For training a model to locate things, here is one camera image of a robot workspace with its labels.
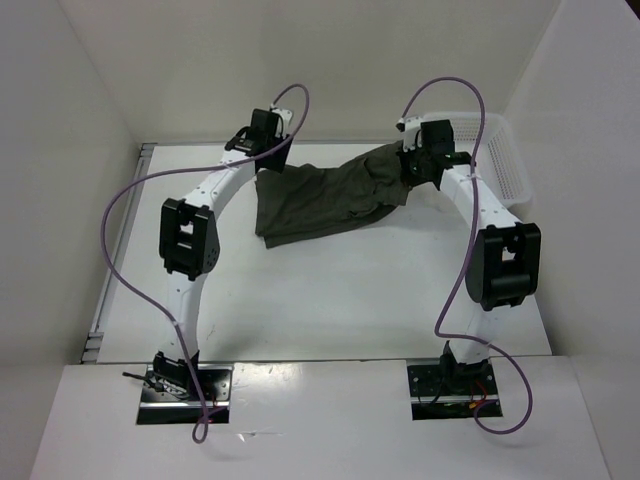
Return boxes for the olive green shorts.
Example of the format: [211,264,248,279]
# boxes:
[255,142,410,249]

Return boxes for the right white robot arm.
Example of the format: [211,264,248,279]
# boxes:
[396,117,541,393]

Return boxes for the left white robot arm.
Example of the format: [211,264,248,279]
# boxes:
[153,105,293,400]

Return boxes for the white plastic basket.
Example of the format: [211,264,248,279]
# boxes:
[424,112,532,208]

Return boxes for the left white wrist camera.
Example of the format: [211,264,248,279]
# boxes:
[269,103,294,137]

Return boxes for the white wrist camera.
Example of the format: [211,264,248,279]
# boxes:
[269,103,294,137]
[396,116,424,152]

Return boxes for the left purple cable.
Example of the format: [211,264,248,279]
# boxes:
[101,83,310,445]

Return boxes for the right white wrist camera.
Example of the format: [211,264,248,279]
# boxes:
[396,116,424,152]

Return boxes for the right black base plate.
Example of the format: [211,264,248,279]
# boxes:
[406,359,503,421]

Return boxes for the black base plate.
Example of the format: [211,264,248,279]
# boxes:
[136,365,233,426]
[406,359,503,421]

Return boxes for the aluminium table edge rail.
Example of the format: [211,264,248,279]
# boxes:
[80,143,156,364]

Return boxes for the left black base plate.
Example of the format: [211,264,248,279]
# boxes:
[136,365,233,426]

